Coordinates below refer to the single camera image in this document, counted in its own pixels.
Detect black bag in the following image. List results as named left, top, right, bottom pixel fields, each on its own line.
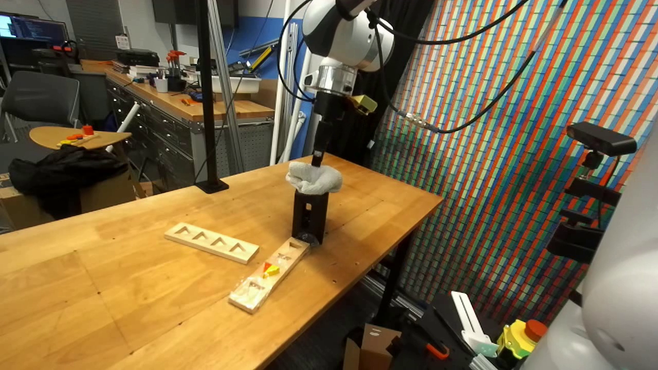
left=6, top=143, right=131, bottom=221

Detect wooden board triangle cutouts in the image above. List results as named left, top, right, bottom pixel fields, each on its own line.
left=163, top=219, right=264, bottom=266

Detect brown cardboard box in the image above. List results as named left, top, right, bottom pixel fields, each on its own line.
left=81, top=167, right=156, bottom=213

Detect orange objects on stool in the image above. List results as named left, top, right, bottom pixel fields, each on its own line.
left=62, top=124, right=99, bottom=143

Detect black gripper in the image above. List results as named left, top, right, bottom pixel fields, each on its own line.
left=311, top=91, right=345, bottom=171

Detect black case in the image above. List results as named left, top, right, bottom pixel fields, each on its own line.
left=113, top=47, right=160, bottom=69

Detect dark office chair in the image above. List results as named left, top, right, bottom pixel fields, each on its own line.
left=0, top=69, right=83, bottom=146

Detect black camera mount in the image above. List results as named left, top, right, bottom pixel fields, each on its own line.
left=545, top=150, right=623, bottom=266

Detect yellow red emergency stop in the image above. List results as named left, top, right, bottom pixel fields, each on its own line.
left=496, top=316, right=550, bottom=364

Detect white cloth towel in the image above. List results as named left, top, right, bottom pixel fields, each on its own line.
left=284, top=161, right=345, bottom=198

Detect black perforated box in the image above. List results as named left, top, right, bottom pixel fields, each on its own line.
left=289, top=184, right=334, bottom=247

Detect orange handled clamp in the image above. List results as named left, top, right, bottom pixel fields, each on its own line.
left=410, top=320, right=455, bottom=364

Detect black stand pole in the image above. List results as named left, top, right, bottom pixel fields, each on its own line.
left=194, top=0, right=233, bottom=196

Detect open cardboard box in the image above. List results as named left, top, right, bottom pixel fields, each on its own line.
left=342, top=323, right=405, bottom=370

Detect white metal rail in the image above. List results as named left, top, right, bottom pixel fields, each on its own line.
left=449, top=290, right=499, bottom=370

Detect round wooden stool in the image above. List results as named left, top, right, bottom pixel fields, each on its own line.
left=27, top=124, right=134, bottom=153

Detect black metal table leg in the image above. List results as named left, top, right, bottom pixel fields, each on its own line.
left=375, top=229, right=422, bottom=327

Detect white slanted pole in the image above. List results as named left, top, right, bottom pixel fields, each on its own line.
left=268, top=0, right=307, bottom=167

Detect wooden board coloured pieces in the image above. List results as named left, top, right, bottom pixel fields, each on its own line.
left=229, top=234, right=312, bottom=315

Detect lit computer monitor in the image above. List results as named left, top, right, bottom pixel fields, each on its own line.
left=0, top=10, right=70, bottom=47

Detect black stereo camera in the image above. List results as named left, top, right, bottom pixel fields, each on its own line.
left=566, top=122, right=639, bottom=158

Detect yellow-green wrist camera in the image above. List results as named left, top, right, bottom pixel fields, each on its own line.
left=345, top=91, right=381, bottom=116

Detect black cable silver connector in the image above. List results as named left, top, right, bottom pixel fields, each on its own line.
left=367, top=0, right=573, bottom=136

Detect white plastic bin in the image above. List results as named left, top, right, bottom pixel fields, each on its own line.
left=209, top=71, right=264, bottom=96

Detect wooden top workbench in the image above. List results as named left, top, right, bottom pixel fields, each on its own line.
left=74, top=59, right=276, bottom=190

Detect red black tool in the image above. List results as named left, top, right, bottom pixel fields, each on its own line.
left=163, top=47, right=190, bottom=94

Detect grey aluminium pole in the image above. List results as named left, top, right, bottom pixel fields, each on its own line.
left=206, top=0, right=251, bottom=173

